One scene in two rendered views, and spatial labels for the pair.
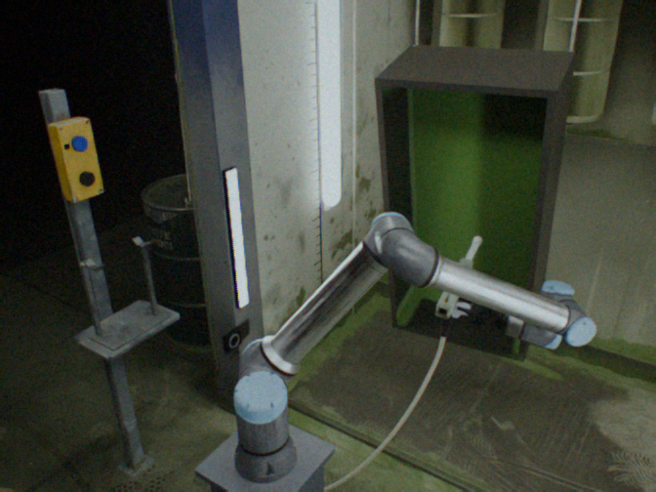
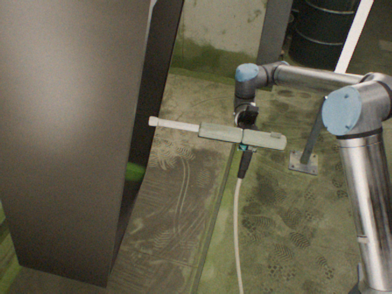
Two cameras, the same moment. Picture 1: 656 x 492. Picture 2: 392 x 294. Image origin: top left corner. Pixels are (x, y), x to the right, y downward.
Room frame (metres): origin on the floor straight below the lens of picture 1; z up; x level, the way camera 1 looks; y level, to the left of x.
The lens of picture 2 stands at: (2.15, 0.36, 1.86)
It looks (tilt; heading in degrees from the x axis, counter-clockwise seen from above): 45 degrees down; 248
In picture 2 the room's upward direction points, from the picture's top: 3 degrees clockwise
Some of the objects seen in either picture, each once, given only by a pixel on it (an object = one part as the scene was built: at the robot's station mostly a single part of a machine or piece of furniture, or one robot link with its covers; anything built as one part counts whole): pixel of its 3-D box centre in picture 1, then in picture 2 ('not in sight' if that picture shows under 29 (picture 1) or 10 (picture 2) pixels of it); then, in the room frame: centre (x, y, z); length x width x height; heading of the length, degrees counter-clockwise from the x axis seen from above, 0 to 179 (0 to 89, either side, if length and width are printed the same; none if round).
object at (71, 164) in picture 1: (76, 159); not in sight; (1.83, 0.83, 1.42); 0.12 x 0.06 x 0.26; 146
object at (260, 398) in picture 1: (262, 408); not in sight; (1.29, 0.20, 0.83); 0.17 x 0.15 x 0.18; 4
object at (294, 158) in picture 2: not in sight; (303, 161); (0.77, -0.98, 0.01); 0.20 x 0.20 x 0.01; 56
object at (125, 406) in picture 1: (101, 308); not in sight; (1.86, 0.87, 0.82); 0.06 x 0.06 x 1.64; 56
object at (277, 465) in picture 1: (265, 445); not in sight; (1.28, 0.20, 0.69); 0.19 x 0.19 x 0.10
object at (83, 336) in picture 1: (127, 327); not in sight; (1.79, 0.75, 0.78); 0.31 x 0.23 x 0.01; 146
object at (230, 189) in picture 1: (236, 240); not in sight; (2.14, 0.38, 0.96); 0.06 x 0.02 x 0.63; 146
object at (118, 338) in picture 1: (123, 289); not in sight; (1.77, 0.74, 0.95); 0.26 x 0.15 x 0.32; 146
